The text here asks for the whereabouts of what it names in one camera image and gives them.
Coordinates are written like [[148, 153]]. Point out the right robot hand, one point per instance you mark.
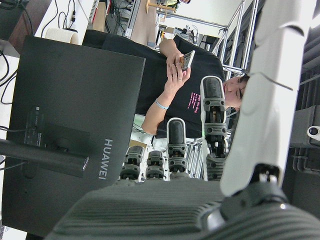
[[150, 212]]

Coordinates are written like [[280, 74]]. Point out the cardboard box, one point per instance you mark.
[[100, 20], [138, 145]]

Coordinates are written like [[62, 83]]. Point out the light blue wristband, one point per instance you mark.
[[161, 105]]

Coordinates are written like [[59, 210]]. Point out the black monitor stand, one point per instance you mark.
[[50, 152]]

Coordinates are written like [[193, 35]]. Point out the person in black T-shirt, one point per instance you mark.
[[155, 67]]

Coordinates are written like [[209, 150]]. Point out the black Huawei monitor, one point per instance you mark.
[[75, 87]]

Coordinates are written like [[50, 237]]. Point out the smartphone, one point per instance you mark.
[[187, 60]]

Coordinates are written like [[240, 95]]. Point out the white webcam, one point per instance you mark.
[[314, 131]]

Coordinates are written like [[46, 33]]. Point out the white paper towel roll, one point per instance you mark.
[[60, 36]]

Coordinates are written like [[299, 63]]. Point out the wooden stand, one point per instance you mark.
[[147, 5]]

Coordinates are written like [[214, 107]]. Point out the person in yellow shirt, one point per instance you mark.
[[186, 1]]

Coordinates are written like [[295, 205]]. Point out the aluminium profile frame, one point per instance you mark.
[[250, 32]]

